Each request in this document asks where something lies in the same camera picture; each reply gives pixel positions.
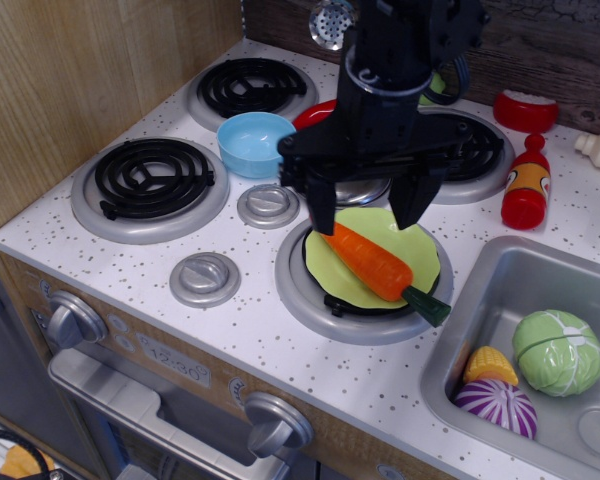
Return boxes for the red ketchup bottle toy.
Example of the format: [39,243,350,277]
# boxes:
[501,134,551,230]

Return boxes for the back left stove burner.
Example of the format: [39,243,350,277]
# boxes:
[186,58,319,132]

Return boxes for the oven dial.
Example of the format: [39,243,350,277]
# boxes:
[47,290,108,349]
[244,392,314,458]

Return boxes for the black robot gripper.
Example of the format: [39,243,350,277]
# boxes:
[277,0,472,236]

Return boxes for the black cable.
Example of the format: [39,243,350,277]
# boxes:
[0,427,56,476]

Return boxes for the front right stove burner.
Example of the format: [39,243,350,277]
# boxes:
[275,220,453,345]

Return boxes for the light green plate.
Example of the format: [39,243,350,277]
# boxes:
[304,207,441,310]

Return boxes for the silver pot lid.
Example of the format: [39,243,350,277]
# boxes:
[335,179,390,208]

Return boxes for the orange toy carrot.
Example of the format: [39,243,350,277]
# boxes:
[321,223,451,327]

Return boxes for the front left stove burner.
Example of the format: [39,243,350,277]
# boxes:
[71,137,229,245]

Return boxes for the yellow corn toy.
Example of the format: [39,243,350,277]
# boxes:
[463,346,519,386]

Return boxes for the light blue bowl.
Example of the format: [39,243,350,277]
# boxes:
[216,112,296,179]

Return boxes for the silver sink basin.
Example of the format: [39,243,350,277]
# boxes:
[422,237,600,479]

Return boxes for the purple onion toy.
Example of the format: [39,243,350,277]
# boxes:
[454,379,538,440]

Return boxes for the red toy chili pepper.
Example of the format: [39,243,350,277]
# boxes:
[292,99,337,130]

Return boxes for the back right stove burner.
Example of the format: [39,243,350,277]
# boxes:
[420,107,515,205]

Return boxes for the stove burner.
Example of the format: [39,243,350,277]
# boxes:
[186,58,319,132]
[275,220,453,345]
[420,107,515,205]
[71,137,229,245]

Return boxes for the green broccoli toy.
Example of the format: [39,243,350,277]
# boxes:
[419,72,446,106]

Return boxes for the left oven dial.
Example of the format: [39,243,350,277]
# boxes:
[47,290,108,349]

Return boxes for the green cabbage toy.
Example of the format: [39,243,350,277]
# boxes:
[512,309,600,397]

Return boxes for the grey stovetop knob lower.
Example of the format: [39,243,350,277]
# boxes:
[169,252,241,309]

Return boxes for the right oven dial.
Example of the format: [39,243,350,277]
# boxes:
[244,392,314,458]

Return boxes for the yellow object bottom left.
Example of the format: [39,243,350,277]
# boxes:
[0,445,42,479]

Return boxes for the red cheese wheel toy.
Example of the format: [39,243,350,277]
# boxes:
[493,90,559,134]

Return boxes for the silver oven door handle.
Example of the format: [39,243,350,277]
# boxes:
[49,350,290,479]

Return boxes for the silver hanging skimmer spoon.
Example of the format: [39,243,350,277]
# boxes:
[309,0,357,51]

